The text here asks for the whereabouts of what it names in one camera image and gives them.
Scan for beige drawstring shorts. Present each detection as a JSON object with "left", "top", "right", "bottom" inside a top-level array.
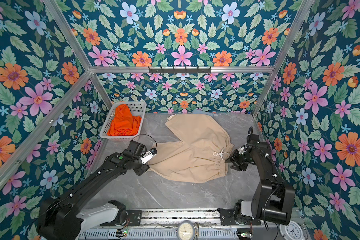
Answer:
[{"left": 148, "top": 114, "right": 234, "bottom": 183}]

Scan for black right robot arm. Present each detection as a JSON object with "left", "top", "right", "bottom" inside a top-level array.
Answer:
[{"left": 226, "top": 133, "right": 295, "bottom": 225}]

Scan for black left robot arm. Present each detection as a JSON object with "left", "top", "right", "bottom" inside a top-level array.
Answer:
[{"left": 36, "top": 141, "right": 157, "bottom": 240}]

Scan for orange shorts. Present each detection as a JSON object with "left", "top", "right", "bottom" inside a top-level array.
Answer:
[{"left": 107, "top": 105, "right": 142, "bottom": 137}]

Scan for white plastic laundry basket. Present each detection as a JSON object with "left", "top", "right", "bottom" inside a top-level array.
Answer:
[{"left": 100, "top": 102, "right": 147, "bottom": 142}]

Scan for grey-blue pencil case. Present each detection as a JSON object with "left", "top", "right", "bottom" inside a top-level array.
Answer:
[{"left": 192, "top": 109, "right": 214, "bottom": 118}]

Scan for white round corner clock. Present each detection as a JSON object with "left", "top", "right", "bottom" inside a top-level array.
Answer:
[{"left": 279, "top": 221, "right": 307, "bottom": 240}]

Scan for beige round front clock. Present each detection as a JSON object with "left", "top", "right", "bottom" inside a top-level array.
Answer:
[{"left": 177, "top": 220, "right": 196, "bottom": 240}]

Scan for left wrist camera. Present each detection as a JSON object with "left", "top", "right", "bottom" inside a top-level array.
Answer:
[{"left": 140, "top": 148, "right": 158, "bottom": 164}]

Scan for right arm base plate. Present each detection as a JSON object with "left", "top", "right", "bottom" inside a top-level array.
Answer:
[{"left": 218, "top": 208, "right": 262, "bottom": 226}]

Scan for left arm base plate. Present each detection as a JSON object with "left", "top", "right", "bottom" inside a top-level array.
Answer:
[{"left": 101, "top": 210, "right": 143, "bottom": 227}]

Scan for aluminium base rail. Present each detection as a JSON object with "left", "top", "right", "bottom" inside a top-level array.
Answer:
[{"left": 77, "top": 208, "right": 310, "bottom": 240}]

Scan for black wall hook rail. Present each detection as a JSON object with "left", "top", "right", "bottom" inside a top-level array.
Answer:
[{"left": 148, "top": 67, "right": 212, "bottom": 74}]

